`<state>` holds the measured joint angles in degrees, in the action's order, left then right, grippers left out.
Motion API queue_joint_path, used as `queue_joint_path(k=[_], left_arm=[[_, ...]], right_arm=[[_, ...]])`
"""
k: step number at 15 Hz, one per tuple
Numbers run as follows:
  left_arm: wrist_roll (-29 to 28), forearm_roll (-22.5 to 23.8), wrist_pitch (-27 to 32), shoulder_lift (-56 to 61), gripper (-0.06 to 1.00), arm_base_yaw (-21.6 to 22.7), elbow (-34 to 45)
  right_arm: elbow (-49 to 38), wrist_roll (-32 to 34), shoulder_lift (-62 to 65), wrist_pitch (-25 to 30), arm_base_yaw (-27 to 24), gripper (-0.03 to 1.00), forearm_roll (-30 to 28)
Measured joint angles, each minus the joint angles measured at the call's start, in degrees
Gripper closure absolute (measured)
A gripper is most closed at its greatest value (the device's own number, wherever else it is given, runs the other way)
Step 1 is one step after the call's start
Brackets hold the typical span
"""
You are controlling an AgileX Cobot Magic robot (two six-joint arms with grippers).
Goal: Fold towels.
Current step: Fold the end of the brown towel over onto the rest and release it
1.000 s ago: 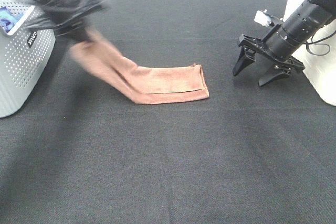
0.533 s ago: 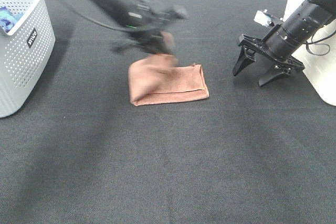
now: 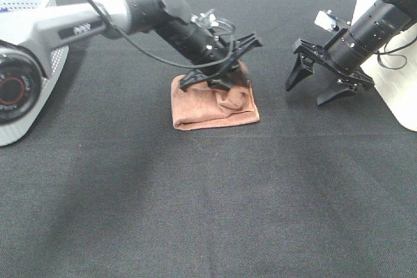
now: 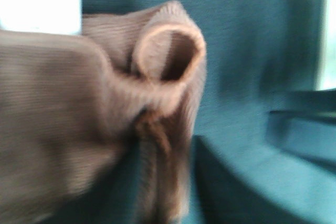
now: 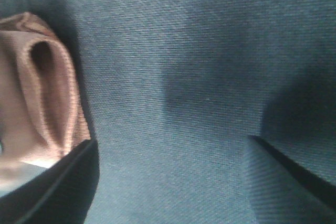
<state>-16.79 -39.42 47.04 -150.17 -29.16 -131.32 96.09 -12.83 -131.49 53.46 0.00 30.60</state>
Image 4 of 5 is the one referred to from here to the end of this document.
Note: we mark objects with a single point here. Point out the white plastic basket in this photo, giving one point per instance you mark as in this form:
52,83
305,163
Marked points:
42,16

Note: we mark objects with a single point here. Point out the brown square towel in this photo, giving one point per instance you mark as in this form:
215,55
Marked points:
72,105

